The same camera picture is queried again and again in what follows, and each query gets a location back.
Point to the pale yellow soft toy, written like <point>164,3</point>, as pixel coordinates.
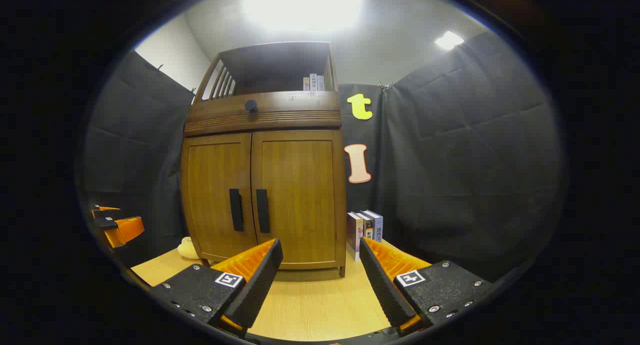
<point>188,249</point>

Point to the grey blue spine book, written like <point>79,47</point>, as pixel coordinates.
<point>378,227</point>

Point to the black round drawer knob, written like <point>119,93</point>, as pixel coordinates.
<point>251,105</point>

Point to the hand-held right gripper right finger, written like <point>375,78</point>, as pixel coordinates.
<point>382,285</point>

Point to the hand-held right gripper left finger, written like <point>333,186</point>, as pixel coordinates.
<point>260,285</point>

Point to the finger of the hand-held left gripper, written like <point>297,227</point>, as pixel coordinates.
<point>127,231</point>
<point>106,210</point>

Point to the wooden shoe cabinet door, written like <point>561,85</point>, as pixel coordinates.
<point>300,185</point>
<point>215,185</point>

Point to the wooden double-door shoe cabinet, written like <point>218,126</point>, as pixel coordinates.
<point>275,60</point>

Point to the small ceiling light panel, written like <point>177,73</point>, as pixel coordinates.
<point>449,40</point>

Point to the small beige book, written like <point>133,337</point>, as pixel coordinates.
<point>306,84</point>

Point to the large ceiling light panel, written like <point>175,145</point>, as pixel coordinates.
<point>302,7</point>

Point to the dark spine book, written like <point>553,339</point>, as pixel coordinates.
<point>368,227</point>

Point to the small grey book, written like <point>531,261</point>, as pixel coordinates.
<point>321,83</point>

